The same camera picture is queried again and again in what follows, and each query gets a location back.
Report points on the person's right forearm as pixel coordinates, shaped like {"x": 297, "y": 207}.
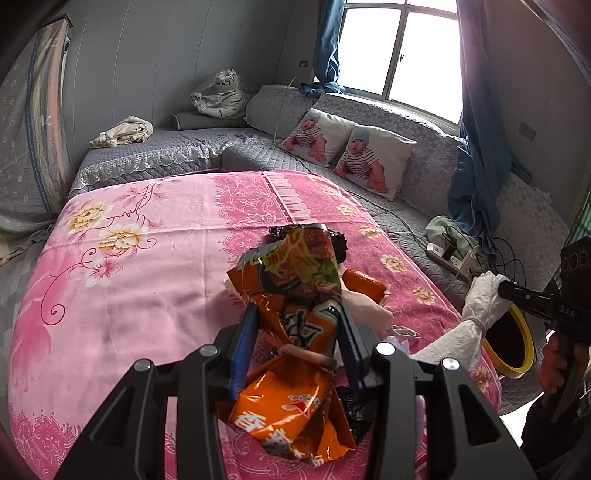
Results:
{"x": 554, "y": 434}

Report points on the floral upright mattress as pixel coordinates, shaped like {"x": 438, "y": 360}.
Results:
{"x": 32, "y": 138}

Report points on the white tiger plush toy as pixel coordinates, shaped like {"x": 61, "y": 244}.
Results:
{"x": 221, "y": 94}

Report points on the white power strip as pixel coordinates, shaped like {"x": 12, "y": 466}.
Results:
{"x": 438, "y": 256}

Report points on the grey bolster cushion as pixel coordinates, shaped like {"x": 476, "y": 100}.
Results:
{"x": 198, "y": 121}

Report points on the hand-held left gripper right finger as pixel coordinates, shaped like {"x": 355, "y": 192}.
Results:
{"x": 349, "y": 353}

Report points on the baby print pillow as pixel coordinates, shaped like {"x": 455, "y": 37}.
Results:
{"x": 369, "y": 159}
{"x": 314, "y": 138}

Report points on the orange sausage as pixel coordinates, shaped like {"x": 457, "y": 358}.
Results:
{"x": 364, "y": 282}

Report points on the white tissue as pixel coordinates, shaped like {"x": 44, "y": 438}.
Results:
{"x": 480, "y": 295}

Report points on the person's right hand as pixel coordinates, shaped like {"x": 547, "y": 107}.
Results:
{"x": 554, "y": 364}

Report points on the orange noodle wrapper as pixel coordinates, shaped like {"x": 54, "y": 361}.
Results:
{"x": 291, "y": 281}
{"x": 286, "y": 410}

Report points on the window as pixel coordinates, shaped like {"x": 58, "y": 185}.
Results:
{"x": 415, "y": 50}

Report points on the pink floral blanket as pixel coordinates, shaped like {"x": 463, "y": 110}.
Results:
{"x": 138, "y": 277}

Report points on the blue curtain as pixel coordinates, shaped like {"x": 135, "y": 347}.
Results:
{"x": 480, "y": 138}
{"x": 325, "y": 46}

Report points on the beige plastic wrapper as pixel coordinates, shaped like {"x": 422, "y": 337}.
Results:
{"x": 369, "y": 314}

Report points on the wall switch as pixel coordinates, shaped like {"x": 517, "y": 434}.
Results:
{"x": 526, "y": 132}

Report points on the black bin with yellow rim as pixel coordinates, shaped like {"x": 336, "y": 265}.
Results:
{"x": 510, "y": 341}

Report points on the grey quilted sofa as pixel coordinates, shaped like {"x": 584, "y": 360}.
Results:
{"x": 258, "y": 157}

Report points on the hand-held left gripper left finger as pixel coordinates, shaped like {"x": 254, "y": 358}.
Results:
{"x": 244, "y": 344}

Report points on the green glass door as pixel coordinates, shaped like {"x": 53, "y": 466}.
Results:
{"x": 582, "y": 217}

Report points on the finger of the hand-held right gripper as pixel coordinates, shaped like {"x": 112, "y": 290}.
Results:
{"x": 526, "y": 297}

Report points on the light green cloth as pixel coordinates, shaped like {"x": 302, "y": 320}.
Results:
{"x": 438, "y": 228}

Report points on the pink sausage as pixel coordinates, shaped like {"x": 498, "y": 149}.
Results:
{"x": 307, "y": 355}

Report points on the cream crumpled cloth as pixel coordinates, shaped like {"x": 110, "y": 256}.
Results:
{"x": 122, "y": 131}

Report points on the black plastic bag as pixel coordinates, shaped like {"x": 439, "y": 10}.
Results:
{"x": 358, "y": 415}
{"x": 339, "y": 244}

